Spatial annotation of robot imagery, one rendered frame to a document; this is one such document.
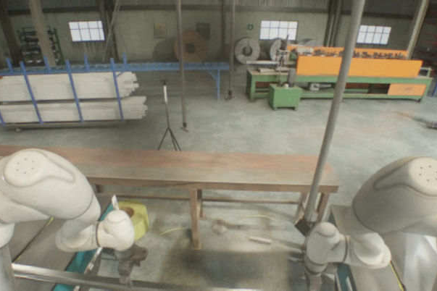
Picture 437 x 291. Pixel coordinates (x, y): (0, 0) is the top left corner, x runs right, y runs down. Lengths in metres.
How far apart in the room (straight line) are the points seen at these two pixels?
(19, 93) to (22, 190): 5.05
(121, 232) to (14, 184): 0.59
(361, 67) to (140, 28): 10.79
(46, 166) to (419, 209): 0.60
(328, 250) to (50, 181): 0.87
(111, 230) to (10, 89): 4.79
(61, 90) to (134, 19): 9.58
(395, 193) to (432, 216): 0.07
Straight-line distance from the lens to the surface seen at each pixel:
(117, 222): 0.98
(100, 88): 4.73
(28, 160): 0.49
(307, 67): 6.45
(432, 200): 0.46
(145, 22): 13.99
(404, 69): 8.01
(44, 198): 0.49
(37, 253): 1.75
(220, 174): 1.89
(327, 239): 0.96
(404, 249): 1.83
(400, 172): 0.46
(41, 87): 5.22
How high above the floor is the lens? 1.90
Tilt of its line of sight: 29 degrees down
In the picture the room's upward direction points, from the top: 1 degrees clockwise
